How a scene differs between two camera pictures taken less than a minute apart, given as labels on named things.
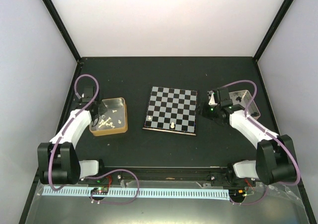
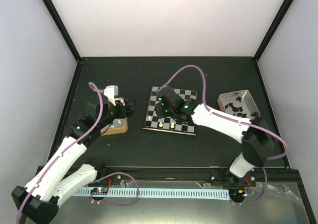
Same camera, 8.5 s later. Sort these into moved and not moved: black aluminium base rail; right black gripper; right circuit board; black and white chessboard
Moved: right black gripper
Not moved: right circuit board; black and white chessboard; black aluminium base rail
